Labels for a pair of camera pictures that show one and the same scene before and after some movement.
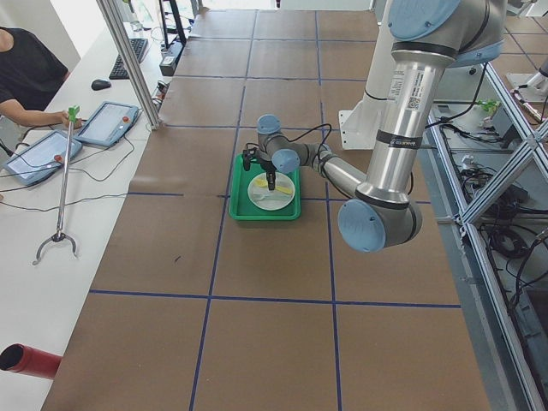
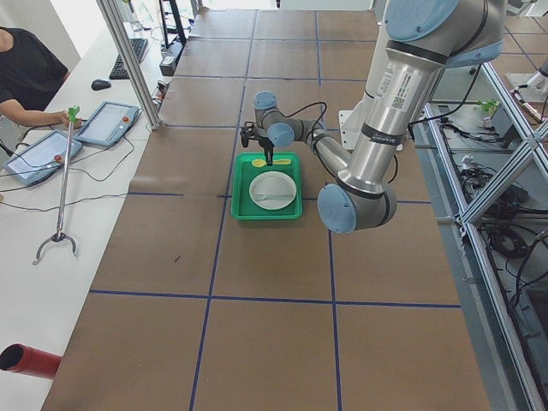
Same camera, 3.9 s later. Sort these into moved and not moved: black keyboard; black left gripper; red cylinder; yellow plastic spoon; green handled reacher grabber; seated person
Moved: yellow plastic spoon; black left gripper
Not moved: red cylinder; green handled reacher grabber; seated person; black keyboard
